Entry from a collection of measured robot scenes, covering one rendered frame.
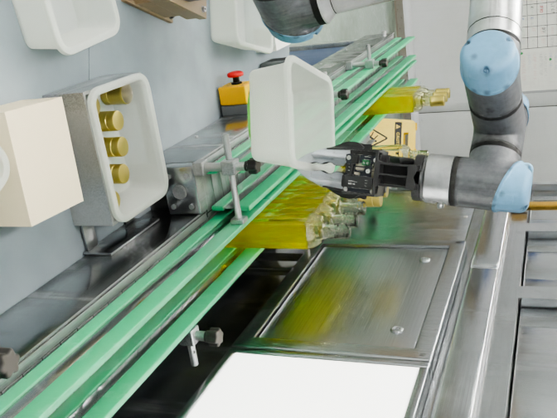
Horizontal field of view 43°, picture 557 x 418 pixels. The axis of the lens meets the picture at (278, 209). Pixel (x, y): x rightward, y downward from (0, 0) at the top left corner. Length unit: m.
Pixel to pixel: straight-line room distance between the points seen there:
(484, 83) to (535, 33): 6.13
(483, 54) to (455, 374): 0.46
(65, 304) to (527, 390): 0.69
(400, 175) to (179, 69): 0.66
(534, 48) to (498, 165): 6.09
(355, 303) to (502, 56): 0.55
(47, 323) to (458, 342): 0.63
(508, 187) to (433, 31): 6.20
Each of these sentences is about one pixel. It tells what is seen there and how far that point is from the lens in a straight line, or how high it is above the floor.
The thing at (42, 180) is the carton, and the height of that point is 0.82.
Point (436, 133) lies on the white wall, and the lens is 7.39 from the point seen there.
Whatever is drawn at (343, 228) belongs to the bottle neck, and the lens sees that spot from 1.29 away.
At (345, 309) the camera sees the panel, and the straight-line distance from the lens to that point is 1.29.
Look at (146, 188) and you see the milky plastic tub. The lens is 1.29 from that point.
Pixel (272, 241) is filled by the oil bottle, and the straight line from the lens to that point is 1.33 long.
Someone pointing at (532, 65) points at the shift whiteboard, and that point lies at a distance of 7.15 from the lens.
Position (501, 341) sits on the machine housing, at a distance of 1.22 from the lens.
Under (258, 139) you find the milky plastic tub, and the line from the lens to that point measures 1.09.
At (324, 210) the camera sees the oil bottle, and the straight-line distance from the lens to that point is 1.35.
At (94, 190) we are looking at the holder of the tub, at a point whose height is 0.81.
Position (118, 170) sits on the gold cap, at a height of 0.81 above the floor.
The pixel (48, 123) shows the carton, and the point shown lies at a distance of 1.06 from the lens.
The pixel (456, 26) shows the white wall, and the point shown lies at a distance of 7.16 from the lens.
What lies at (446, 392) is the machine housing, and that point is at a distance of 1.06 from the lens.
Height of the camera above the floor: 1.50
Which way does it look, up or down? 22 degrees down
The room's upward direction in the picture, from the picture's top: 90 degrees clockwise
